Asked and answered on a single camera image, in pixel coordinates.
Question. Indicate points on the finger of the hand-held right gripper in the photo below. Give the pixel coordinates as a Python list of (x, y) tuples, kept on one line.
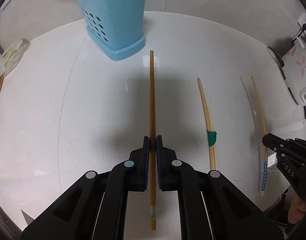
[(301, 148), (275, 143)]

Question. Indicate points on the plain wooden chopstick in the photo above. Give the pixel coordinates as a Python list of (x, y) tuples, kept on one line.
[(250, 105)]

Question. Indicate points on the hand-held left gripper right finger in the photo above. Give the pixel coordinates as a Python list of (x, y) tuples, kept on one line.
[(159, 170)]

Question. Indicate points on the clear plastic food container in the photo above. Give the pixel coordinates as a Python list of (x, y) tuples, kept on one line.
[(10, 55)]

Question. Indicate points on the blue plastic utensil holder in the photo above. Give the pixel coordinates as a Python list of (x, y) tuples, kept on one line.
[(118, 17)]

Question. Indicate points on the black power plug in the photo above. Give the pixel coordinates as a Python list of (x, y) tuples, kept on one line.
[(305, 27)]

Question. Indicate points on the green tape strip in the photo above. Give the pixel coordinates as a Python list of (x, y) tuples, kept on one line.
[(211, 138)]

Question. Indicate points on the person's right hand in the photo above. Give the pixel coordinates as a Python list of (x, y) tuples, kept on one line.
[(297, 208)]

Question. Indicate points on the blue patterned wooden chopstick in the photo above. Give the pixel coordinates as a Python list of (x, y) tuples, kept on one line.
[(259, 100)]

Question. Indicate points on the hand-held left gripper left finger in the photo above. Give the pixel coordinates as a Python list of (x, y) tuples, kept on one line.
[(143, 165)]

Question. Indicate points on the white wall socket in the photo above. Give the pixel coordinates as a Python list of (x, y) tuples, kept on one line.
[(303, 20)]

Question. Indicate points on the white flowered rice cooker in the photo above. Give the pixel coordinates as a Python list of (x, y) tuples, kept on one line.
[(298, 67)]

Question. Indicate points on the silver labelled wooden chopstick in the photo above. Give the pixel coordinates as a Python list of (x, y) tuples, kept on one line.
[(152, 92)]

